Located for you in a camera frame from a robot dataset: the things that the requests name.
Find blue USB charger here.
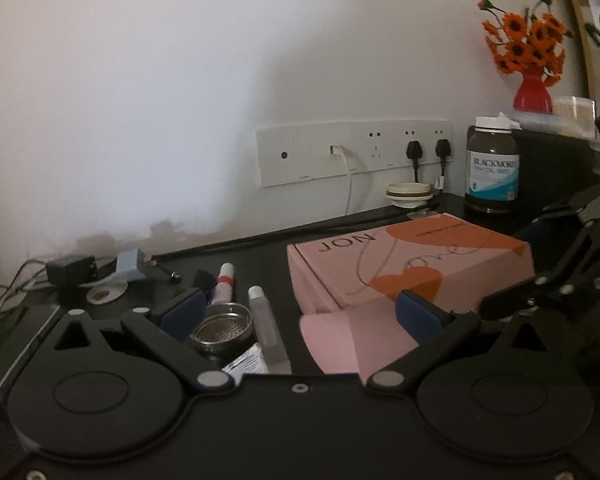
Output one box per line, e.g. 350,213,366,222
116,249,153,281

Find orange artificial flowers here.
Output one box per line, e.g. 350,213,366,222
477,0,576,86

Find white round disc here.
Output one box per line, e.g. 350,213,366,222
87,280,129,306

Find brown supplement bottle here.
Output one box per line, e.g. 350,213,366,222
465,115,521,217

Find black cable tangle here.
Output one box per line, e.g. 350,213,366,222
0,257,51,351

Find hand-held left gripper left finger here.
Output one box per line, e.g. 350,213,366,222
55,287,233,393

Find black desktop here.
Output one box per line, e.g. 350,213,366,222
0,191,600,411

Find red striped white tube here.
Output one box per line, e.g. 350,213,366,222
211,262,236,306

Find black smartphone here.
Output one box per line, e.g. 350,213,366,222
0,302,63,407

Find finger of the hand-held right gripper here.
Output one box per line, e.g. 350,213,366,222
517,182,600,248
480,230,600,322

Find red vase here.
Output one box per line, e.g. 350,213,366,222
512,72,553,113

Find beige suction cup holder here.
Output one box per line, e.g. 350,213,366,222
386,182,435,209

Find metal tea strainer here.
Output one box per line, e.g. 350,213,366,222
189,302,255,356

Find wooden frame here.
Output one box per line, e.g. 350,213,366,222
555,0,600,111

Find black power adapter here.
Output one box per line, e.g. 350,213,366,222
46,255,98,288

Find clear cotton swab box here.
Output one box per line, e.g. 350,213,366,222
552,95,597,138

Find white wall USB cable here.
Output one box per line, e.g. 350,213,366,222
330,145,356,216

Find black glossy cabinet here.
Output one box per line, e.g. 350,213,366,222
510,127,600,233

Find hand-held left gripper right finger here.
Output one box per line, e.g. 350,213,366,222
367,289,548,393

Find white wall socket panel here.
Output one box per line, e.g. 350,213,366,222
255,119,455,188

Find black power plug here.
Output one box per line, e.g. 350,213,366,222
434,139,453,181
405,140,423,183

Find black hair scrunchie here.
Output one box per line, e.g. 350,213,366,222
192,269,218,293

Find black cable metal connector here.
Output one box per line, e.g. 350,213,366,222
150,255,183,281

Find pink cardboard box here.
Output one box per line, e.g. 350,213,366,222
286,212,536,376

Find clear tube white cap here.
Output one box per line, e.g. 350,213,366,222
247,286,293,376

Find white sachet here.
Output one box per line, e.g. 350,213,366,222
222,342,271,376

